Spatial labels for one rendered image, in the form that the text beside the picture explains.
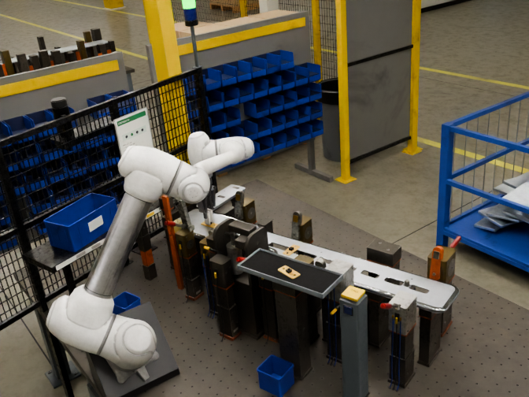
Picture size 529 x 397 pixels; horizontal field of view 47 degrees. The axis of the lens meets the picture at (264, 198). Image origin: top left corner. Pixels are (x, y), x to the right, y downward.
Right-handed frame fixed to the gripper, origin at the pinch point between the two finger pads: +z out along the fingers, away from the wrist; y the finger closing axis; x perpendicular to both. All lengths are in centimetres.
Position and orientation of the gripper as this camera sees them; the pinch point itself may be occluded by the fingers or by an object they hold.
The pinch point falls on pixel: (209, 217)
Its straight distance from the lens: 284.5
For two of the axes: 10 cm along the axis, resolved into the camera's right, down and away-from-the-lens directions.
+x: -8.0, -2.0, 5.7
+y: 5.9, -4.0, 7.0
